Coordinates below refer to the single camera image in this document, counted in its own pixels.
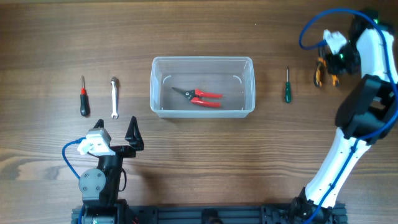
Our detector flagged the orange black needle-nose pliers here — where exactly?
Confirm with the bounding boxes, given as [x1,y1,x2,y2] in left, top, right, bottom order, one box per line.
[313,57,340,88]

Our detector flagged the green handle screwdriver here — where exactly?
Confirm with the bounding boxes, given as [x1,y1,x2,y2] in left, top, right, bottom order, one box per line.
[285,67,292,103]

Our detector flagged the red handle snips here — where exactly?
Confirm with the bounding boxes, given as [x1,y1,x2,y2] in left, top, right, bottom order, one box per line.
[172,87,223,108]

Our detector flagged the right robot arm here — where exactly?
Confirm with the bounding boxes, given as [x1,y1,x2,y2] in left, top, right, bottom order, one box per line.
[279,8,397,223]

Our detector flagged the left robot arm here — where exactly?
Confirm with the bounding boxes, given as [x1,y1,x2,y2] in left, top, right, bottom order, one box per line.
[77,116,144,224]

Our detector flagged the clear plastic container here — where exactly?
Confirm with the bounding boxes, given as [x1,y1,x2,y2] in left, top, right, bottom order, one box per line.
[150,56,256,118]

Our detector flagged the black red-collar screwdriver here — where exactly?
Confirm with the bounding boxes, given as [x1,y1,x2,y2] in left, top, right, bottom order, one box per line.
[80,76,90,117]

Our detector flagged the silver combination wrench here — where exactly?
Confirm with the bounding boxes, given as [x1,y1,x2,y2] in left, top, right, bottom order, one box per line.
[111,77,119,119]

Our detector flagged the blue left camera cable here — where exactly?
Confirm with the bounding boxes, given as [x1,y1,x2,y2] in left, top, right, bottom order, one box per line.
[62,136,86,180]

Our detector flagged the blue camera cable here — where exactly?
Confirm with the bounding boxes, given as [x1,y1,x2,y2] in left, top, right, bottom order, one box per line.
[62,136,86,180]
[298,7,398,224]

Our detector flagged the blue right camera cable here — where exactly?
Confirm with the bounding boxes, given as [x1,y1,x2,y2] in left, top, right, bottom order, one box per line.
[298,7,398,224]

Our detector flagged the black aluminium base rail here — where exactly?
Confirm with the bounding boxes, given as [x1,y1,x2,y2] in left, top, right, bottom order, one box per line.
[71,204,348,224]

